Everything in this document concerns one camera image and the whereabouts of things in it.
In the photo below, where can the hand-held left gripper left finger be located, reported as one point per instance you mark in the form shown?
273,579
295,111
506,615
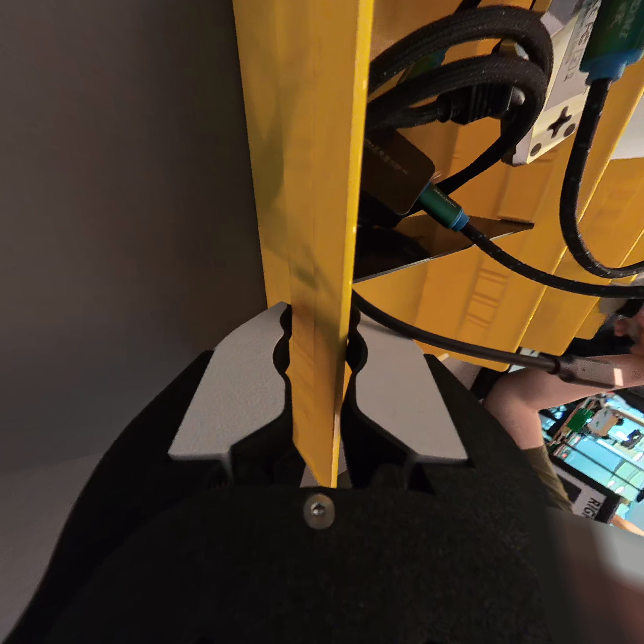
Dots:
236,397

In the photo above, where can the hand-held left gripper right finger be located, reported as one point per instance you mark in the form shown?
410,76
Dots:
407,402

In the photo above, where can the dark grey hdmi switch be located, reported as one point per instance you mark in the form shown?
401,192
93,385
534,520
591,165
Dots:
395,171

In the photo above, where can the yellow plastic storage bin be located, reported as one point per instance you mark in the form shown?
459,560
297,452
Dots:
307,151

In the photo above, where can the person's right forearm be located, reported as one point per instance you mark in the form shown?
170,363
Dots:
518,402

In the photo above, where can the silver hdmi adapter box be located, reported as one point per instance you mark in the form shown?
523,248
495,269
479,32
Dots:
563,100

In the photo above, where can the black bin divider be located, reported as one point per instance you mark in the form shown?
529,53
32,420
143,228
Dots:
442,241

